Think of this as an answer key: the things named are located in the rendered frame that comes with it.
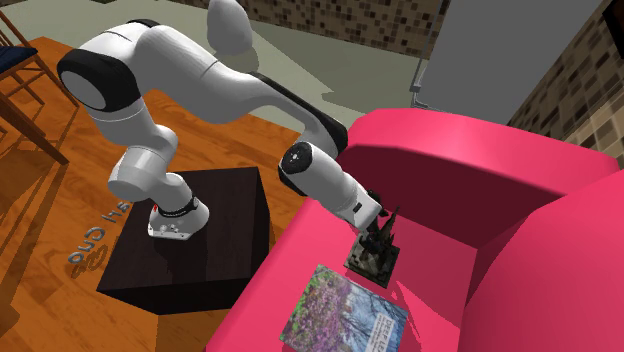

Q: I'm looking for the dark castle figure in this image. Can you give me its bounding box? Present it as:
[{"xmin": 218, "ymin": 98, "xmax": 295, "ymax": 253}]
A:
[{"xmin": 343, "ymin": 205, "xmax": 401, "ymax": 290}]

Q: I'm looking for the dark robot stand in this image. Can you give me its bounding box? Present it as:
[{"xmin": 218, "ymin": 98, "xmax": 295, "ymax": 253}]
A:
[{"xmin": 95, "ymin": 166, "xmax": 272, "ymax": 317}]

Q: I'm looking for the pink armchair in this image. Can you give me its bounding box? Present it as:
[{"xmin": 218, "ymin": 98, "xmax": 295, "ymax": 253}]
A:
[{"xmin": 204, "ymin": 107, "xmax": 624, "ymax": 352}]

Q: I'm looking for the flower cover book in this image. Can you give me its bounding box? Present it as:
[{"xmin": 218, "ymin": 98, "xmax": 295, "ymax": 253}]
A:
[{"xmin": 279, "ymin": 263, "xmax": 411, "ymax": 352}]

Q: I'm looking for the wooden chair blue seat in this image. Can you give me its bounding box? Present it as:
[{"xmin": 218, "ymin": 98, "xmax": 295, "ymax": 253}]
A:
[{"xmin": 0, "ymin": 10, "xmax": 82, "ymax": 166}]

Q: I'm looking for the grey refrigerator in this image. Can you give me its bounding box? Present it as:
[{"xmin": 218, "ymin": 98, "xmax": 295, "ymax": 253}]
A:
[{"xmin": 408, "ymin": 0, "xmax": 605, "ymax": 126}]

